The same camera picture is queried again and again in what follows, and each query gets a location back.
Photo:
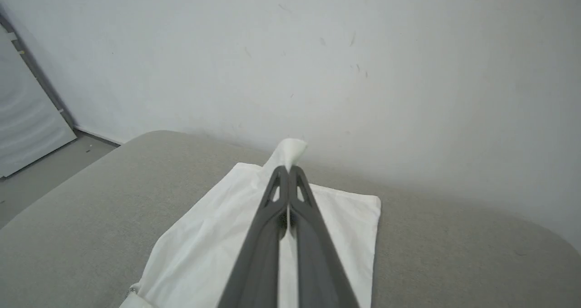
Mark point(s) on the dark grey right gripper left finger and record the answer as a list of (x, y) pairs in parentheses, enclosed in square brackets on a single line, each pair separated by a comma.
[(256, 258)]

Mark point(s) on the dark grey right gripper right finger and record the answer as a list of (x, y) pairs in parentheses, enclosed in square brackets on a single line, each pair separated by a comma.
[(320, 258)]

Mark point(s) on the white t-shirt with grey stitching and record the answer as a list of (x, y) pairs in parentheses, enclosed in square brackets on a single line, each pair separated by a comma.
[(204, 253)]

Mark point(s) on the grey fabric sofa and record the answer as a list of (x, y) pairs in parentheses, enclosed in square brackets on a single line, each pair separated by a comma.
[(454, 262)]

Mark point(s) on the white flat panel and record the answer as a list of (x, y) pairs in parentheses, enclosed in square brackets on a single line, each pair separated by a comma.
[(27, 117)]

